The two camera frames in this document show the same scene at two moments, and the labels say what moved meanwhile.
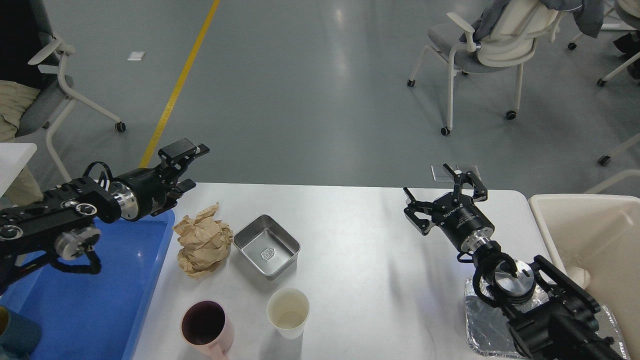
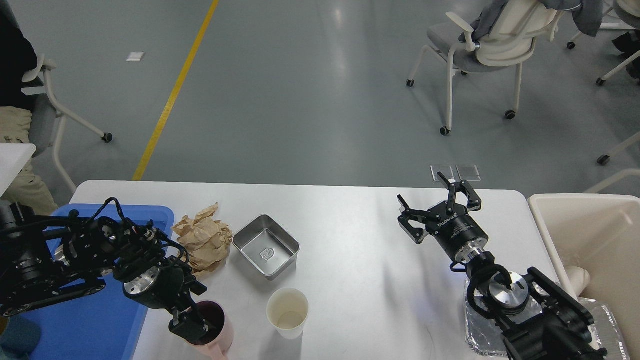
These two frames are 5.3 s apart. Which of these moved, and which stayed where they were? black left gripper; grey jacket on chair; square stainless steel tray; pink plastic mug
Moved: black left gripper
Stayed: grey jacket on chair; pink plastic mug; square stainless steel tray
